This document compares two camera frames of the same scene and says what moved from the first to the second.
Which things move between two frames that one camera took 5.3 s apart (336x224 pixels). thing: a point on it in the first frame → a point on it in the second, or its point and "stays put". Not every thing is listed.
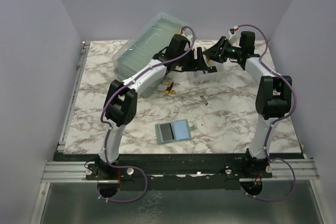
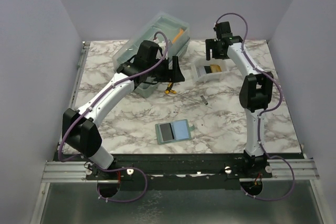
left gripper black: (200, 65) → (175, 74)
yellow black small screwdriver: (169, 88) stays put
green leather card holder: (174, 131) stays put
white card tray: (212, 77) stays put
